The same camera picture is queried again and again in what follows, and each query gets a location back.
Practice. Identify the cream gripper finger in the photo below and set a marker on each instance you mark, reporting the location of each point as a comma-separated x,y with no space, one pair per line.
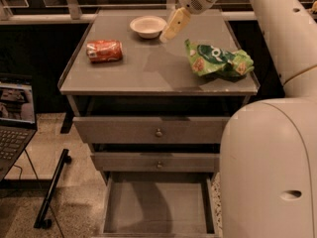
178,19

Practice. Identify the red coke can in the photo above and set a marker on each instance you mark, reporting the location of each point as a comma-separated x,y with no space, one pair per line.
104,50

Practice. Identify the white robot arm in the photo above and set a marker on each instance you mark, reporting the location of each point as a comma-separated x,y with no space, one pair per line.
268,154

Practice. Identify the grey drawer cabinet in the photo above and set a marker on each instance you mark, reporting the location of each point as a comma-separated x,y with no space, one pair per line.
154,80

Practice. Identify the grey top drawer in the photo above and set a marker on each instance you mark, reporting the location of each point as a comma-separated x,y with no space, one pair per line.
150,130

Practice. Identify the grey middle drawer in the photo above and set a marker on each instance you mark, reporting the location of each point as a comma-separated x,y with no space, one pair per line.
156,162

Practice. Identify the grey open bottom drawer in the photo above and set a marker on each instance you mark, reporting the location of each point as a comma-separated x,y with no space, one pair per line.
159,205

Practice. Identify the white bowl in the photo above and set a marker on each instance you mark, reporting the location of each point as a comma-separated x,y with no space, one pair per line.
148,27

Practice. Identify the green chip bag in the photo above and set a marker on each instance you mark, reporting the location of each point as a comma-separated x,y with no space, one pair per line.
206,59

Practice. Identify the metal railing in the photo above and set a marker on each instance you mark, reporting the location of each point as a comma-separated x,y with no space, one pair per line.
25,12

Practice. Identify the black laptop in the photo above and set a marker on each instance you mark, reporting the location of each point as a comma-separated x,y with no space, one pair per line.
18,122

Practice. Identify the black laptop stand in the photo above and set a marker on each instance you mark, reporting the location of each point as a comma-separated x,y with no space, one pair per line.
46,186

